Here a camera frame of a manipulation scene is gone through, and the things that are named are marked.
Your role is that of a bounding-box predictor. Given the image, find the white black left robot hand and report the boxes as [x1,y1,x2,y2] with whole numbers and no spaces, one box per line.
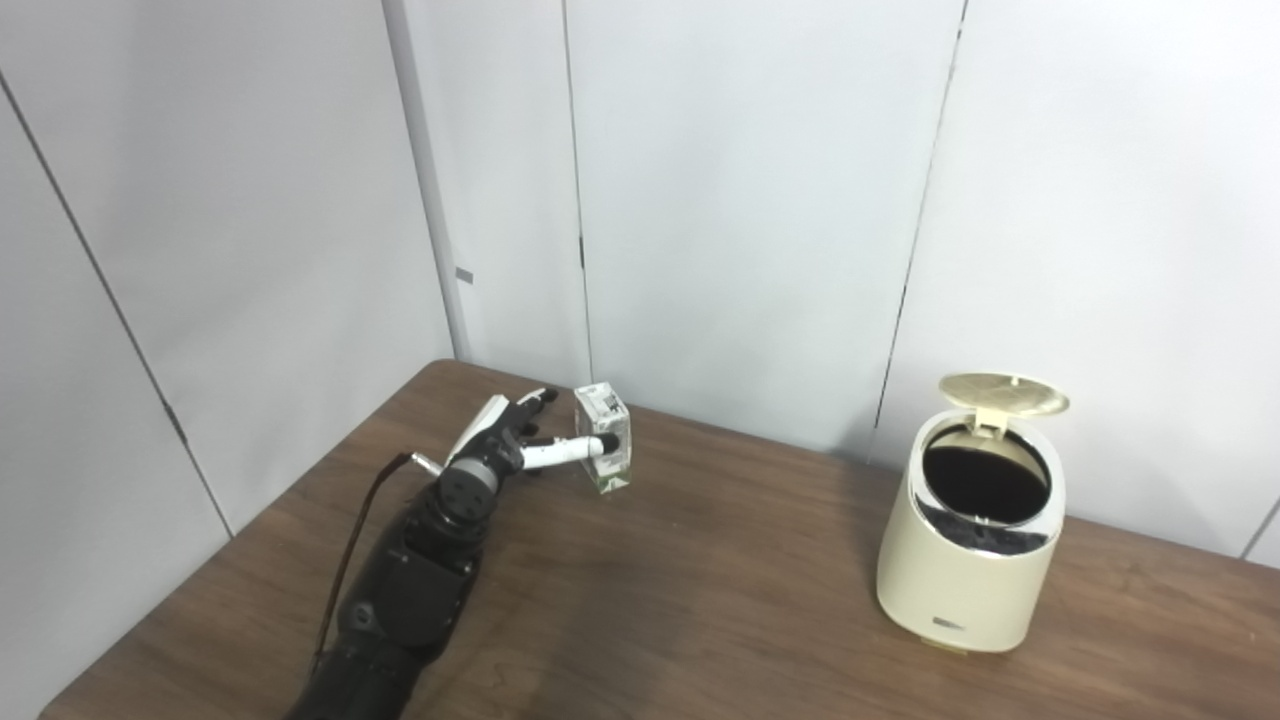
[445,388,609,481]

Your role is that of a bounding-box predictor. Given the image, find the small white milk carton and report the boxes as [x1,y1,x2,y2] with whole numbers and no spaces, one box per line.
[574,382,635,496]

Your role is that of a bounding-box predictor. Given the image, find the cream-colored desktop trash bin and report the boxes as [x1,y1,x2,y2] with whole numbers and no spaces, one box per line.
[877,408,1067,656]

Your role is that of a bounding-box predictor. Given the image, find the round cream bin lid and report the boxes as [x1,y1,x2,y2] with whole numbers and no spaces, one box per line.
[939,373,1070,436]

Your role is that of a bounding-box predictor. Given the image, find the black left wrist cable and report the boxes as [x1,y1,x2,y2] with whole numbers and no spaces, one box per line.
[310,452,446,681]

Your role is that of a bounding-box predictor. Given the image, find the grey wall corner post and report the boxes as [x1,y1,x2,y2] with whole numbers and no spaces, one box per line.
[383,0,473,363]

